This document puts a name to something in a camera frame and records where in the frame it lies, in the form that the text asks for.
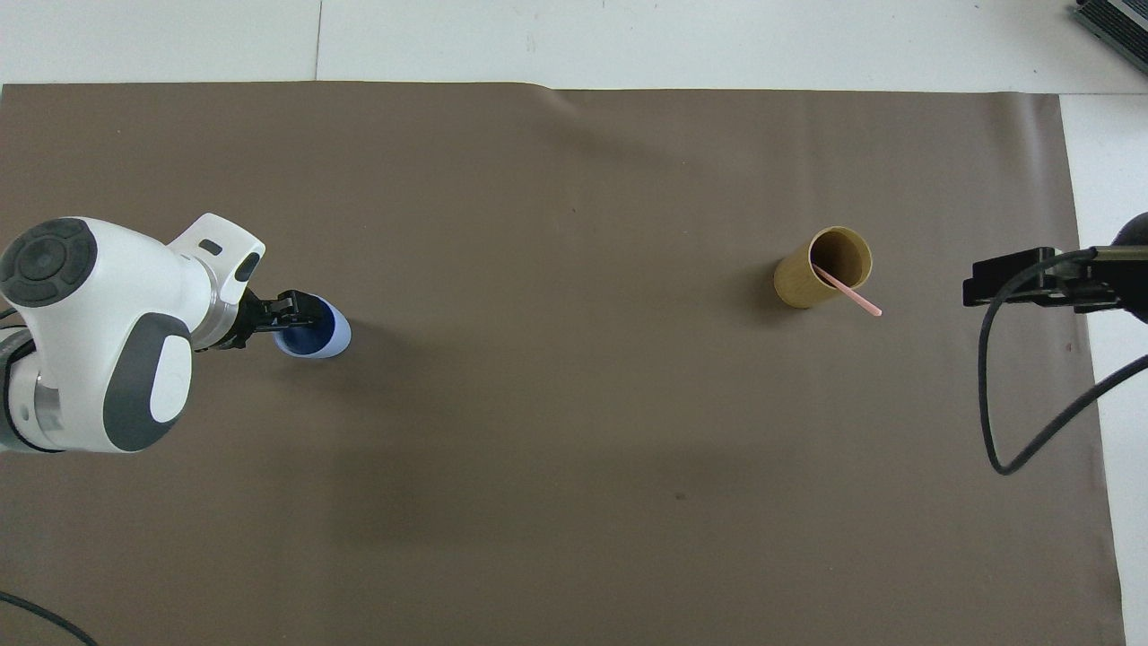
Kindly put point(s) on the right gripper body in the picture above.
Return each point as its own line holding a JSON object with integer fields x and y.
{"x": 1132, "y": 280}

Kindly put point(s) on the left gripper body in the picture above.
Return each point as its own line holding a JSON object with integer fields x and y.
{"x": 247, "y": 325}

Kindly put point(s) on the blue cup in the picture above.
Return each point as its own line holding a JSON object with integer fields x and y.
{"x": 328, "y": 337}

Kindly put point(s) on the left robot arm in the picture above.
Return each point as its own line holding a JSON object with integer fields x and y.
{"x": 99, "y": 305}

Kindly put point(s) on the pink chopstick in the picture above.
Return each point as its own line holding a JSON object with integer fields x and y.
{"x": 859, "y": 301}

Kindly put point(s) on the brown paper cup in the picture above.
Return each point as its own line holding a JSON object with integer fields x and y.
{"x": 796, "y": 283}

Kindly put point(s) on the grey ribbed device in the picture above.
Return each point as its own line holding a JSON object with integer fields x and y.
{"x": 1117, "y": 25}

